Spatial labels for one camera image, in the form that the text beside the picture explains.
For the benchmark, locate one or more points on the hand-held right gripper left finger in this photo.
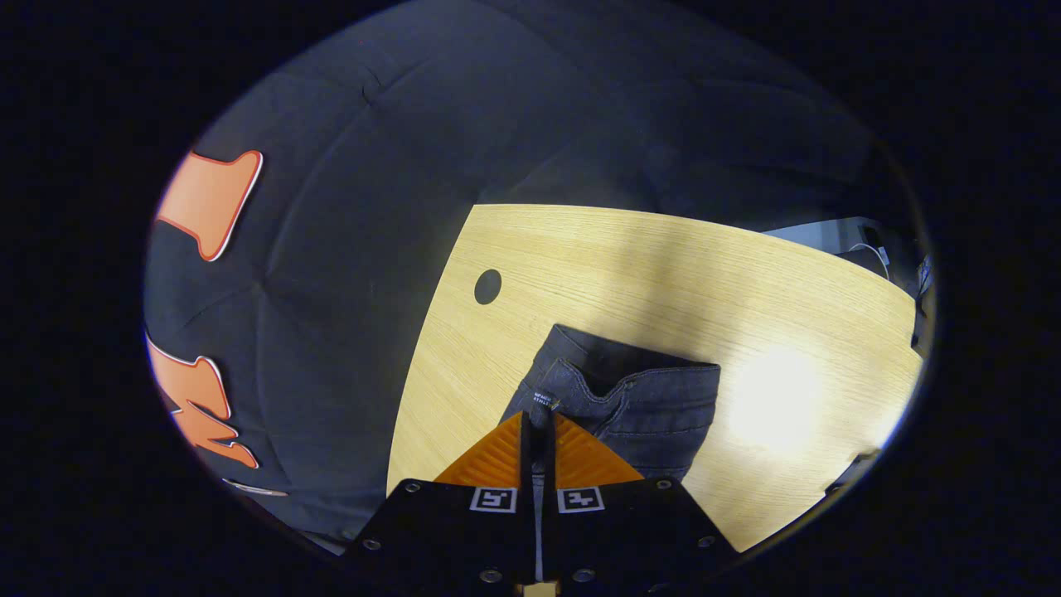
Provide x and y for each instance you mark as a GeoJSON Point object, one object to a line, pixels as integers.
{"type": "Point", "coordinates": [525, 514]}

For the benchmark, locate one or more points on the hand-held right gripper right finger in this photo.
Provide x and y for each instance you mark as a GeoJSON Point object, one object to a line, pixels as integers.
{"type": "Point", "coordinates": [550, 514]}

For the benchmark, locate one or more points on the dark grey jeans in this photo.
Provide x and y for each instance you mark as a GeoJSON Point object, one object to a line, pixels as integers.
{"type": "Point", "coordinates": [655, 406]}

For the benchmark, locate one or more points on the black backdrop cloth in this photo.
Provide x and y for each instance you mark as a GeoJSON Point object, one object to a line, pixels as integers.
{"type": "Point", "coordinates": [348, 166]}

